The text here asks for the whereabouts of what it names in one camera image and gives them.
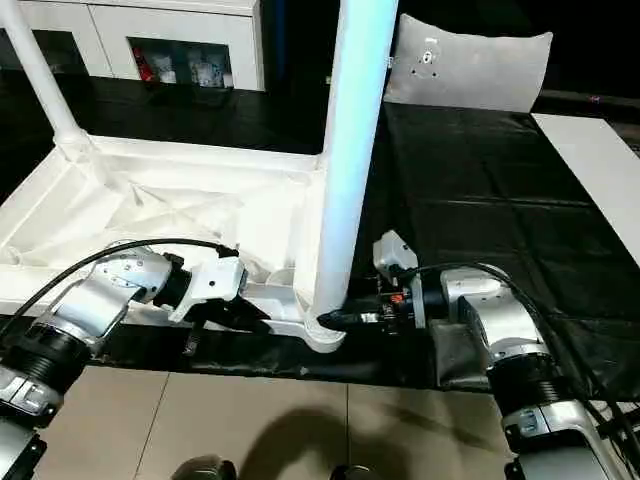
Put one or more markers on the black work mat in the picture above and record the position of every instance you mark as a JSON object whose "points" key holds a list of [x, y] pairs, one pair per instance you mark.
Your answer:
{"points": [[480, 200]]}

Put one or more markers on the white board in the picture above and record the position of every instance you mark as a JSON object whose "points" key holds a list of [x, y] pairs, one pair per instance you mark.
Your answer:
{"points": [[595, 170]]}

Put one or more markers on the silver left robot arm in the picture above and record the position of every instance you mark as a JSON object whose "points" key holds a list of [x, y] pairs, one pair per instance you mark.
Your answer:
{"points": [[100, 295]]}

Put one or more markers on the white plastic table leg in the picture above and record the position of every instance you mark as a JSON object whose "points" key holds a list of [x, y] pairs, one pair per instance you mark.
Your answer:
{"points": [[350, 130], [45, 80]]}

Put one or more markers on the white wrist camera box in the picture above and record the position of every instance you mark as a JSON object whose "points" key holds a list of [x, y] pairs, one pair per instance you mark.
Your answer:
{"points": [[394, 255], [210, 280]]}

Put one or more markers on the white plastic table top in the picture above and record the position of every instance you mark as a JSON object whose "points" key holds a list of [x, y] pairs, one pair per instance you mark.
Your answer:
{"points": [[150, 210]]}

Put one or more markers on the white glass-door cabinet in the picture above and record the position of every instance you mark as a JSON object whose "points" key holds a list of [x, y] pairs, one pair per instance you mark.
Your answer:
{"points": [[190, 30]]}

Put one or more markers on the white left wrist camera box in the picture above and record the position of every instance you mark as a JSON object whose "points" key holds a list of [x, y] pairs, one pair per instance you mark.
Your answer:
{"points": [[210, 280]]}

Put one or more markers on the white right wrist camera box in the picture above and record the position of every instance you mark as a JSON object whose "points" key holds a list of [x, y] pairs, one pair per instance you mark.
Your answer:
{"points": [[394, 255]]}

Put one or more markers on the grey white pillow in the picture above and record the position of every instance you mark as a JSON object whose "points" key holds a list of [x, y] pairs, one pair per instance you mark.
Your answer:
{"points": [[470, 65]]}

